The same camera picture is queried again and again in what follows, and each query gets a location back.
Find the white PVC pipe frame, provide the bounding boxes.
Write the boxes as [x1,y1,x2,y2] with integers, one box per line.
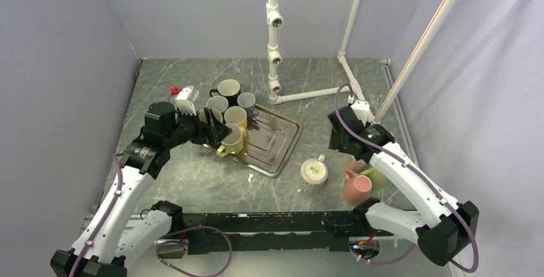
[265,0,477,125]

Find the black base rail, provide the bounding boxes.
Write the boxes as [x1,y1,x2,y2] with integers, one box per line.
[144,200,396,255]

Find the lime green faceted mug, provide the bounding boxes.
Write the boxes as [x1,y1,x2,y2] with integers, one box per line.
[216,123,246,158]

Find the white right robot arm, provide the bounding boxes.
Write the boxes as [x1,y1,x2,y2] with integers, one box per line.
[328,106,479,266]

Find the pink lidded cup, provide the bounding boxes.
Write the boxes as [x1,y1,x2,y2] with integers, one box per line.
[343,156,367,173]

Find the light green mug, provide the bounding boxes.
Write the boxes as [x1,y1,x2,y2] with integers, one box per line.
[361,167,390,190]

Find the yellow mug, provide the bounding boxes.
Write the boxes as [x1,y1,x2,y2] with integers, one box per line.
[223,106,248,135]

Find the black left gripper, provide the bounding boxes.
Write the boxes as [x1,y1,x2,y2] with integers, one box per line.
[164,106,232,149]

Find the steel serving tray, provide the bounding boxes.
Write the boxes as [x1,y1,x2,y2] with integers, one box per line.
[226,104,303,177]

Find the beige teal patterned mug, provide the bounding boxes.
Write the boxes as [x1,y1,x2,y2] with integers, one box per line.
[198,107,224,124]

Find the clear glass mug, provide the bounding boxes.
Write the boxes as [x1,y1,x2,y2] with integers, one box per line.
[298,155,328,194]

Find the pink mug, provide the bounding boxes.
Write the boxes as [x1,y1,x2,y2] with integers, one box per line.
[343,169,373,206]

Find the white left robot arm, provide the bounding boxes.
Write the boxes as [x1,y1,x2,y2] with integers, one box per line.
[50,86,232,276]

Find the black white-lined mug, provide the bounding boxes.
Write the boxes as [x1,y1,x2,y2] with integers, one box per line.
[209,79,241,106]

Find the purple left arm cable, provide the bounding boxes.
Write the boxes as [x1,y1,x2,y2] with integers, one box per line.
[67,88,234,277]

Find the grey blue mug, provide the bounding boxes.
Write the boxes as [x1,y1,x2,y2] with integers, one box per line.
[237,92,259,117]

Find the blue floral mug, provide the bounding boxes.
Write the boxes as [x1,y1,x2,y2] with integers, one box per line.
[206,96,230,115]

